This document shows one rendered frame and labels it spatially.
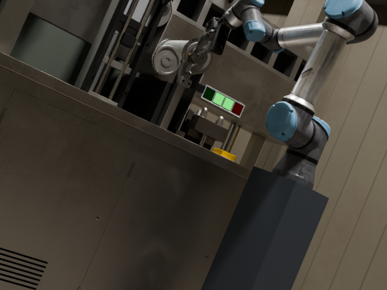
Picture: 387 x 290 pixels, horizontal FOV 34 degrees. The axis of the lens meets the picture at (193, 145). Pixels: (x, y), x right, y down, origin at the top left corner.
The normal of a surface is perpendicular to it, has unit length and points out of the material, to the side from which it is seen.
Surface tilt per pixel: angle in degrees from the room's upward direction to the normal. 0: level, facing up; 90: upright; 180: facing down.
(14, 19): 90
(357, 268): 90
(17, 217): 90
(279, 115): 98
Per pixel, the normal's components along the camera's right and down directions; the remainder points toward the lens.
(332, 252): -0.67, -0.33
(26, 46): 0.47, 0.15
